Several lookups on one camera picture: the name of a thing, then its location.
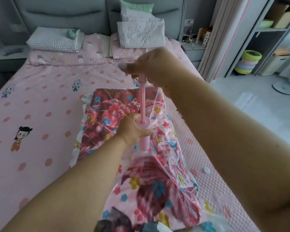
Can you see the person's right hand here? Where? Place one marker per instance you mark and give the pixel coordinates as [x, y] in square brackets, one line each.
[157, 66]

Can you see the person's left hand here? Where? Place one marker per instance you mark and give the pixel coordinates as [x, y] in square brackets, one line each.
[130, 130]

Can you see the lilac hand pump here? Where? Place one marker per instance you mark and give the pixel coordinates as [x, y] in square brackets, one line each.
[144, 142]

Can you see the flower-print plastic storage bag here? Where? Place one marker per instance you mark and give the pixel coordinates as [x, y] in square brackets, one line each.
[73, 154]

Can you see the red floral blanket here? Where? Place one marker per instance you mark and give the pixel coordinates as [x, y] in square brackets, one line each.
[147, 195]

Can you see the white round valve cap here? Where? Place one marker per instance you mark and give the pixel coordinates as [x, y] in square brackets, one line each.
[207, 170]

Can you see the person's right forearm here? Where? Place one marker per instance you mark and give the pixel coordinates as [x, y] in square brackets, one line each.
[236, 154]

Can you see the person's left forearm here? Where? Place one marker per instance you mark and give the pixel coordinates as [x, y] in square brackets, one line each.
[72, 190]

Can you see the white lidded bin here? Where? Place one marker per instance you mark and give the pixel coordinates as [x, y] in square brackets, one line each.
[274, 63]

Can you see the grey dotted quilt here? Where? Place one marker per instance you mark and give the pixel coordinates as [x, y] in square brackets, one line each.
[141, 34]

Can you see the white bedside cabinet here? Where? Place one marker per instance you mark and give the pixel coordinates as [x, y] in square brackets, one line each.
[194, 55]
[8, 63]

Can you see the white black-dotted cylinder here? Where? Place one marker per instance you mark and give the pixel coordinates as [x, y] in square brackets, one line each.
[206, 39]

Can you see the pale green pillow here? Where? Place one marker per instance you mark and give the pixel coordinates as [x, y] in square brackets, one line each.
[136, 6]

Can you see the white pink curtain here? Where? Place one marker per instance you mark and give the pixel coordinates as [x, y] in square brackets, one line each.
[221, 38]

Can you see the small teal plush toy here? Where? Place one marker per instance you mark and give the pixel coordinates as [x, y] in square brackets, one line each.
[71, 34]

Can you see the pastel striped round stool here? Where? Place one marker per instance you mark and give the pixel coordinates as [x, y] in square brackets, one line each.
[248, 62]

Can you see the pink cartoon bed sheet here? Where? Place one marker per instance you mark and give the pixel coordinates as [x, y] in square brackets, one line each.
[38, 106]

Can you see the grey upholstered headboard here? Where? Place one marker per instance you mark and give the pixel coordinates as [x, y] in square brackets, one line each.
[67, 19]

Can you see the white checked folded pillow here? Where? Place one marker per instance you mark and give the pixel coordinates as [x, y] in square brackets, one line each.
[52, 41]

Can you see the grey open shelf unit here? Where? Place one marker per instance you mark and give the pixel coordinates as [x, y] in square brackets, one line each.
[264, 39]

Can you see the green tissue box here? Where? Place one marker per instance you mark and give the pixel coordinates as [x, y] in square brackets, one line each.
[266, 23]

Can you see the round white floor disc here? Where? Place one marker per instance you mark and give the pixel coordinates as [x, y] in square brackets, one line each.
[283, 88]

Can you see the yellow cardboard box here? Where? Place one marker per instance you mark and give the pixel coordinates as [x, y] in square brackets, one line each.
[286, 19]

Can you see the white wall socket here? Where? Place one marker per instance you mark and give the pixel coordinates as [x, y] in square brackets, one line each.
[189, 21]

